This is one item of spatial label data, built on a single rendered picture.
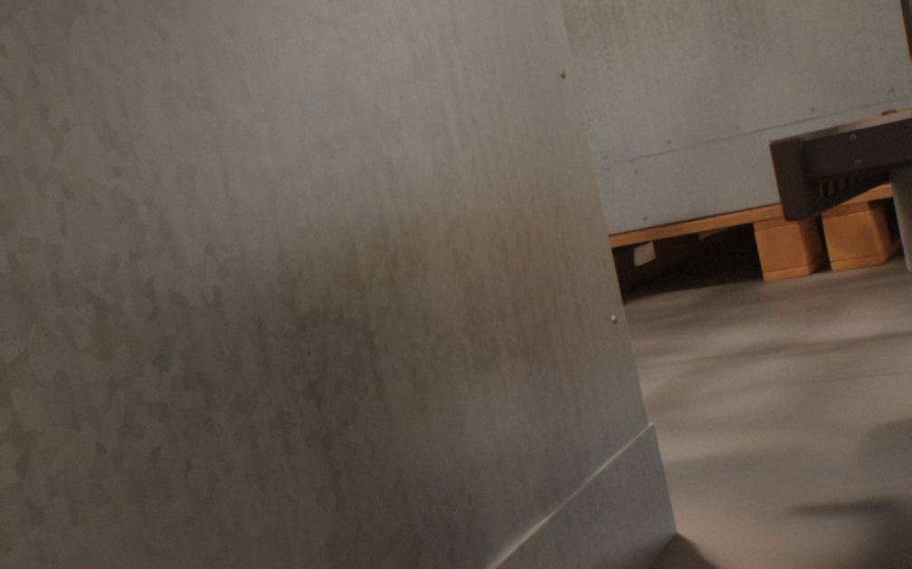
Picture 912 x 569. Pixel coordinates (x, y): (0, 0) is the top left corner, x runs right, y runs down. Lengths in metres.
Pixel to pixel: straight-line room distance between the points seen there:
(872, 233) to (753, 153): 0.35
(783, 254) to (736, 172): 0.25
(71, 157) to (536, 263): 0.45
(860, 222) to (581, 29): 0.83
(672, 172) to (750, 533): 1.92
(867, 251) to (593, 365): 1.79
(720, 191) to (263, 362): 2.35
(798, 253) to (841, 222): 0.12
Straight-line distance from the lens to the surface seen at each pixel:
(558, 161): 0.94
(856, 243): 2.69
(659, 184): 2.90
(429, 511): 0.68
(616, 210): 2.94
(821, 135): 0.70
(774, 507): 1.10
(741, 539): 1.02
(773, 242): 2.72
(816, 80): 2.78
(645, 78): 2.89
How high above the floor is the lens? 0.32
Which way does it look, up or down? 3 degrees down
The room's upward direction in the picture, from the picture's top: 12 degrees counter-clockwise
